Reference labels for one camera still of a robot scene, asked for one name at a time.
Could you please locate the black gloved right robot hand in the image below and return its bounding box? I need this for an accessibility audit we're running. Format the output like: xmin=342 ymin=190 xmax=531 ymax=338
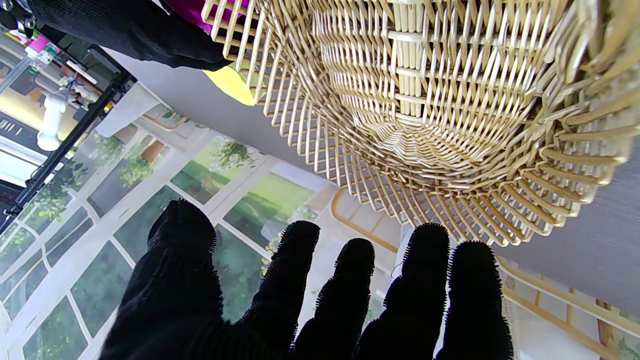
xmin=27 ymin=0 xmax=233 ymax=72

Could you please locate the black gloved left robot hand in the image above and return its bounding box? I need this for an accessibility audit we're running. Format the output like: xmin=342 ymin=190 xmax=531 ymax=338
xmin=99 ymin=199 xmax=515 ymax=360

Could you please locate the magenta culture dish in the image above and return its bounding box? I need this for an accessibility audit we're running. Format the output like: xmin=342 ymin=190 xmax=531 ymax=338
xmin=165 ymin=0 xmax=251 ymax=35

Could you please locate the yellow culture dish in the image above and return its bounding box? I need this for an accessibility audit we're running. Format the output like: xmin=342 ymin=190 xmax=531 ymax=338
xmin=202 ymin=62 xmax=261 ymax=107

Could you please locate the oval wicker basket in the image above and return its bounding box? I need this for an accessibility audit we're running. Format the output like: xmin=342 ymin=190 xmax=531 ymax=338
xmin=200 ymin=0 xmax=640 ymax=248

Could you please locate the printed garden room backdrop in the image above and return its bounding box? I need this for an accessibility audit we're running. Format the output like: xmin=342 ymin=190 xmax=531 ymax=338
xmin=0 ymin=82 xmax=640 ymax=360

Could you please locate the white sheet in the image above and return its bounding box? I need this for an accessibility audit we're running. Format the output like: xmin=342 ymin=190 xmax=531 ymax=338
xmin=94 ymin=82 xmax=162 ymax=139

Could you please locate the white cylindrical object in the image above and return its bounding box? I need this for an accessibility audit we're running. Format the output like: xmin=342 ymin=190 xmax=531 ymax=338
xmin=36 ymin=91 xmax=69 ymax=152

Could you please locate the black backdrop stand pole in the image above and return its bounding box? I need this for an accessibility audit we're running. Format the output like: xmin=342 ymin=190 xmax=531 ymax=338
xmin=0 ymin=70 xmax=138 ymax=236

